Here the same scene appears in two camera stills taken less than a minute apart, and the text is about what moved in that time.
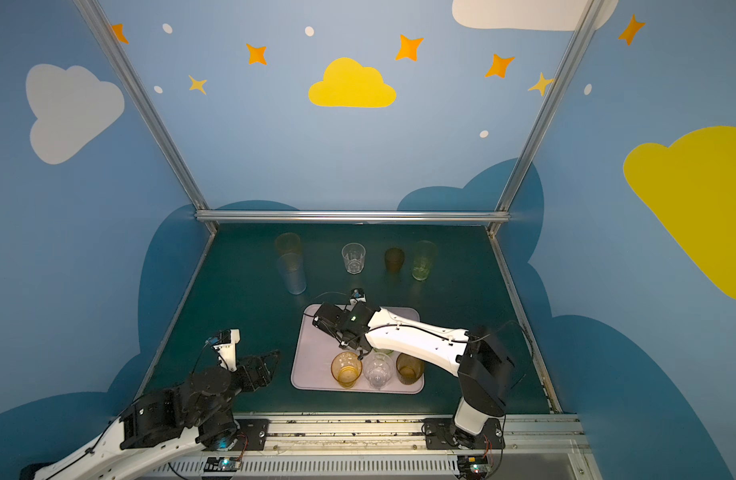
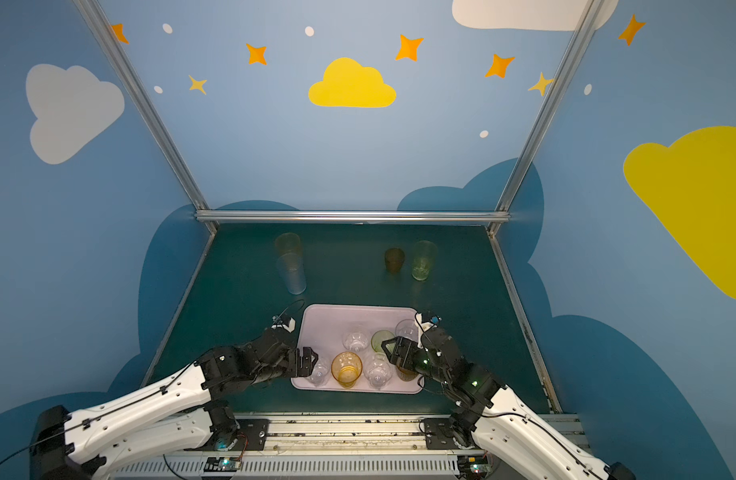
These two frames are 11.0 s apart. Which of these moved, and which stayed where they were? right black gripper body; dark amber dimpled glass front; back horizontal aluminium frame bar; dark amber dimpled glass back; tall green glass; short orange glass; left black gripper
Moved: left black gripper; right black gripper body
Stayed: dark amber dimpled glass back; dark amber dimpled glass front; short orange glass; tall green glass; back horizontal aluminium frame bar
